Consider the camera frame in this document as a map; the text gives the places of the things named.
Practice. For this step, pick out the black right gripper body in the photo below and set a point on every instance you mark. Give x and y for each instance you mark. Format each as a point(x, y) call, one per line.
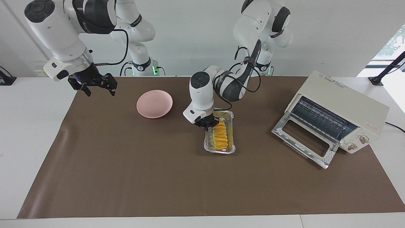
point(90, 77)

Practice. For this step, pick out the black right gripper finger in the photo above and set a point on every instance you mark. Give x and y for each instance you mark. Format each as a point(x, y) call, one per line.
point(77, 84)
point(111, 81)

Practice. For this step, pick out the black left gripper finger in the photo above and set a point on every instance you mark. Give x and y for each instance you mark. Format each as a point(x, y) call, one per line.
point(217, 121)
point(206, 128)

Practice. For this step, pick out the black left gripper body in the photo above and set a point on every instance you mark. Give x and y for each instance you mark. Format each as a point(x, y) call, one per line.
point(205, 122)

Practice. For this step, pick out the sliced yellow bread loaf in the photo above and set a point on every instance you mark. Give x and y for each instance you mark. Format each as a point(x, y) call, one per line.
point(219, 137)

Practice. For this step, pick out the aluminium foil tray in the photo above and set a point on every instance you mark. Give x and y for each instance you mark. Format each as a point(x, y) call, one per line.
point(232, 139)

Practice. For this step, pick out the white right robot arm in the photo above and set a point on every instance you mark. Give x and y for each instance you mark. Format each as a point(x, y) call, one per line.
point(60, 34)

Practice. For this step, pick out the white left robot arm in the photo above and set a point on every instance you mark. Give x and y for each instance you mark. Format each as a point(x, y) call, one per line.
point(202, 95)

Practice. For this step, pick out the glass oven door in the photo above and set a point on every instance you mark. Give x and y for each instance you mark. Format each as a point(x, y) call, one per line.
point(284, 133)

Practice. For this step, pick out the white toaster oven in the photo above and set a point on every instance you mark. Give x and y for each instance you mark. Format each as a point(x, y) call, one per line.
point(345, 98)

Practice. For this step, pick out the beige oven knob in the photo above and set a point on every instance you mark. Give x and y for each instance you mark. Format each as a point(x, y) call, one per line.
point(363, 139)
point(352, 146)

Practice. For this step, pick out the pink round plate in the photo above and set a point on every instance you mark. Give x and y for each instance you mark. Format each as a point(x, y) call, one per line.
point(154, 104)

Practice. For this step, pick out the brown table mat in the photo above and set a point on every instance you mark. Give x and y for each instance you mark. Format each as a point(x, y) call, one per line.
point(190, 183)

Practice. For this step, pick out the black clamp stand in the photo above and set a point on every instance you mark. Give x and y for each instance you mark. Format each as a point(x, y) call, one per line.
point(376, 79)

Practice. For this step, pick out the bright window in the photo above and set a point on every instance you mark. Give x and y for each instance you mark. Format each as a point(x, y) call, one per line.
point(392, 44)

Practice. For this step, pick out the white wall socket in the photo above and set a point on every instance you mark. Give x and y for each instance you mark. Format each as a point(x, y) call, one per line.
point(39, 73)

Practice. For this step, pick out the black desk mount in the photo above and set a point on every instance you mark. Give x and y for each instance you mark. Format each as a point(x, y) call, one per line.
point(6, 80)

